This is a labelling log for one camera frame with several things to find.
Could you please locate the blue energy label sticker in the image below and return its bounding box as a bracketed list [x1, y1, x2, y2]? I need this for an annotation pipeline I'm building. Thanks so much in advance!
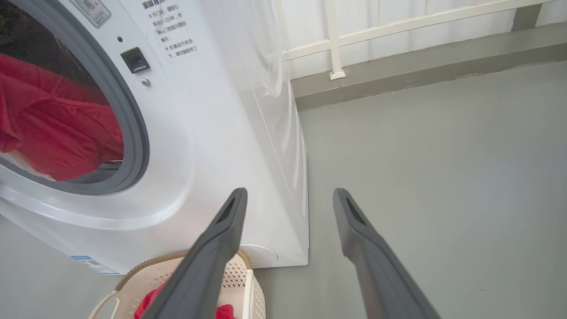
[71, 256, 121, 275]

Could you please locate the cream perforated laundry basket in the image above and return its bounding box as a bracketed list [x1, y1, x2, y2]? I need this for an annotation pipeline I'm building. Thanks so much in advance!
[88, 249, 266, 319]

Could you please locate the white front-load washing machine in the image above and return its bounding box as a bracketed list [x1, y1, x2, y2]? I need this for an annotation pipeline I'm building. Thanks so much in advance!
[0, 0, 309, 276]

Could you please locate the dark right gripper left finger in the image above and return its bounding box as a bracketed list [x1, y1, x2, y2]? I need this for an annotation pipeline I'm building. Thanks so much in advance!
[141, 187, 249, 319]

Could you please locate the white metal railing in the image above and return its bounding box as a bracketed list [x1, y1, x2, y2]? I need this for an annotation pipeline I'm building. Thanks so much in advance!
[270, 0, 559, 80]

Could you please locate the red garment with white trim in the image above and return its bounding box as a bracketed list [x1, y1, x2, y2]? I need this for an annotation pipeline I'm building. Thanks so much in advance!
[134, 284, 235, 319]
[0, 53, 124, 182]

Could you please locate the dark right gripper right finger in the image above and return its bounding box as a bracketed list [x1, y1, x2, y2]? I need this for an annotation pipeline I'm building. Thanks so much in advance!
[332, 188, 441, 319]

